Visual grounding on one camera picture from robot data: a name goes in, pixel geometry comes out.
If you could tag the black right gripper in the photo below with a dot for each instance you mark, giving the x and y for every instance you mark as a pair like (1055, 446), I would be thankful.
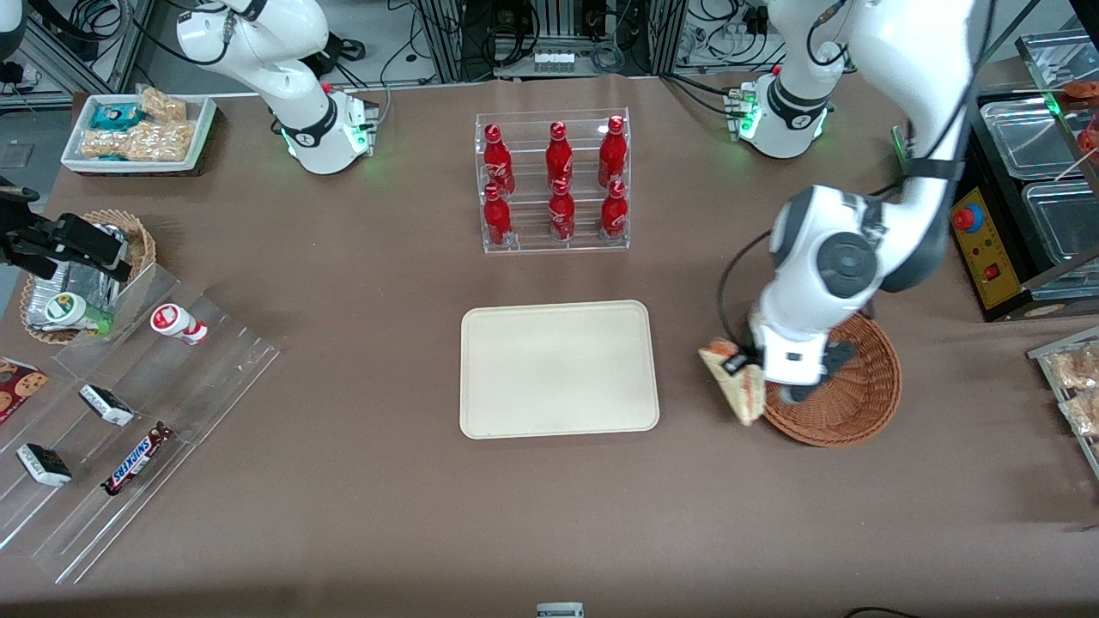
(34, 241)

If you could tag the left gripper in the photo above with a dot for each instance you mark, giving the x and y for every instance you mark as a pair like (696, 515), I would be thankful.
(737, 363)

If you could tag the triangle sandwich with filling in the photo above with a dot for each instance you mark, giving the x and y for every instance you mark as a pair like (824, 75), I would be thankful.
(745, 399)

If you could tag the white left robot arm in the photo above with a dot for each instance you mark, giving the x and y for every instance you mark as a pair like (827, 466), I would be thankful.
(910, 51)

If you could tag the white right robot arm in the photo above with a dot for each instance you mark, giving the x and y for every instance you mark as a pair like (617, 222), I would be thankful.
(258, 43)

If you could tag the small tan wicker basket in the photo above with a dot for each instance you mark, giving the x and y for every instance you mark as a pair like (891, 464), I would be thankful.
(137, 236)

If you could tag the round brown wicker basket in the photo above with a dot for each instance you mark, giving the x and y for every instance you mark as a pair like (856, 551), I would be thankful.
(859, 403)

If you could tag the cream rectangular plastic tray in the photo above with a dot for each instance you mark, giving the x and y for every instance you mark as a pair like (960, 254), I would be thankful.
(558, 369)

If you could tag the tray of pastries right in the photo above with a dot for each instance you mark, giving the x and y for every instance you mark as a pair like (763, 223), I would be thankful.
(1043, 356)

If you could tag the silver foil bag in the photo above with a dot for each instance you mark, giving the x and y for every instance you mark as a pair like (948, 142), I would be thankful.
(81, 279)

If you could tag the green capped yogurt bottle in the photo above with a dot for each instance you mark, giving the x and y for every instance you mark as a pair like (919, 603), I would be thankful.
(64, 307)

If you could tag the white rectangular snack bin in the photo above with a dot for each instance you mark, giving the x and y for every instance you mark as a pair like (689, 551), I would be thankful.
(129, 166)

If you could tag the red capped yogurt bottle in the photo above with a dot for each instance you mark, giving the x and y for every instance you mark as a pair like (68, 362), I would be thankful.
(172, 319)

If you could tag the large rice cracker bag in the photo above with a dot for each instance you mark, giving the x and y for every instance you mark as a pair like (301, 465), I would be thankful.
(150, 142)

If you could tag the teal snack packet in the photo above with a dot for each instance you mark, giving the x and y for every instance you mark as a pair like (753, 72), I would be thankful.
(114, 116)

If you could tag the black white snack bar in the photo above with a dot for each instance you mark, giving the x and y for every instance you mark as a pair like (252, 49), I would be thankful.
(105, 405)
(43, 464)

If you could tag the chocolate chip cookie packet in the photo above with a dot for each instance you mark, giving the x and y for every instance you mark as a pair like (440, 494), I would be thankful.
(21, 382)

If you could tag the clear acrylic stepped display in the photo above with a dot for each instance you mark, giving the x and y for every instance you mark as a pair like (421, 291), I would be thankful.
(215, 369)

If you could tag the small rice cracker bag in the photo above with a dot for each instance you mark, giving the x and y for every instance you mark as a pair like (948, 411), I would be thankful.
(163, 105)

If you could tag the red cola bottle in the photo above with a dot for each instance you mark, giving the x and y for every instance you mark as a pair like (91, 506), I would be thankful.
(496, 216)
(613, 210)
(612, 153)
(561, 212)
(496, 163)
(559, 156)

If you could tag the snickers chocolate bar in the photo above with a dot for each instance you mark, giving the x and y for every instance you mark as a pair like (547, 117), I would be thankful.
(136, 461)

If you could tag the clear acrylic bottle rack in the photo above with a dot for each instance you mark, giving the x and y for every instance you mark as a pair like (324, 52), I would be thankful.
(532, 240)

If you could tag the black control box yellow panel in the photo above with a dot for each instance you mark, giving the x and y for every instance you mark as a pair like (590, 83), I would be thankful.
(987, 257)

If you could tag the grey white device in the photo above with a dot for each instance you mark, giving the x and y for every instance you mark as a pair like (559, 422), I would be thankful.
(560, 611)

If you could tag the wrapped bread pack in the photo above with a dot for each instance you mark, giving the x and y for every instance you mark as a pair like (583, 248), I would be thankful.
(1077, 367)
(1083, 414)

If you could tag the steel food pan clear lid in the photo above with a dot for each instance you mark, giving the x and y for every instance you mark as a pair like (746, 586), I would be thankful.
(1026, 137)
(1065, 223)

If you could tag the white power strip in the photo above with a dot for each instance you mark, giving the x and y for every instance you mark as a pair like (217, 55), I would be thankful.
(554, 60)

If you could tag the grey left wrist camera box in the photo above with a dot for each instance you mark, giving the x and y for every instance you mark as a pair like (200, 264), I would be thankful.
(840, 354)

